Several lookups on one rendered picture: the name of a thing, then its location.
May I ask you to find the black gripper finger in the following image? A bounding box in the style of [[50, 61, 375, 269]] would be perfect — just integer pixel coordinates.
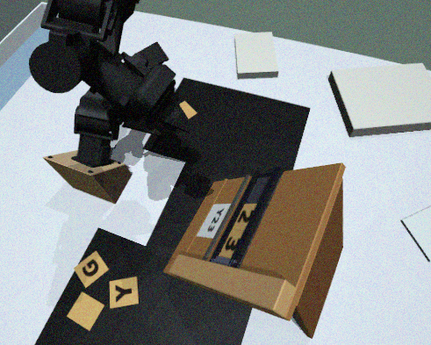
[[144, 79, 193, 133], [122, 109, 170, 138]]

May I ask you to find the white paper ticket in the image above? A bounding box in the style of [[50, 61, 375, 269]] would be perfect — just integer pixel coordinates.
[[196, 204, 231, 239]]

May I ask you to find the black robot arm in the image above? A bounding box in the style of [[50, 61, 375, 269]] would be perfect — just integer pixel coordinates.
[[29, 0, 169, 168]]

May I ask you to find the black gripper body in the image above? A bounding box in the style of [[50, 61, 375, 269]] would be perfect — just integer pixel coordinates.
[[85, 51, 176, 126]]

